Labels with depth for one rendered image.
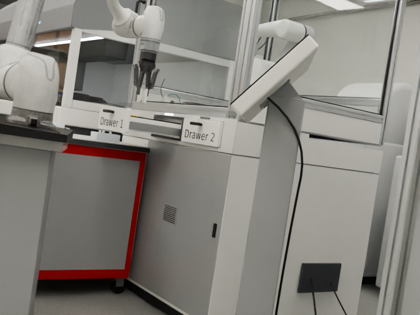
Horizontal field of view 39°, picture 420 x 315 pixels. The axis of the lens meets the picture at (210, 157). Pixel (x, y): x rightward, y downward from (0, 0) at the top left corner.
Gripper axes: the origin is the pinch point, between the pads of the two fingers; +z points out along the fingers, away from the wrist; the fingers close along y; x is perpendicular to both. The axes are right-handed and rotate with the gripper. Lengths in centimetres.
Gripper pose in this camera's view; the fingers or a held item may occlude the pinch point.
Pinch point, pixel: (142, 95)
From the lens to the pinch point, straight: 274.4
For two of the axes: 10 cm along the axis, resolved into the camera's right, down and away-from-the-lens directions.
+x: 5.7, 1.2, -8.2
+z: -1.6, 9.9, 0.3
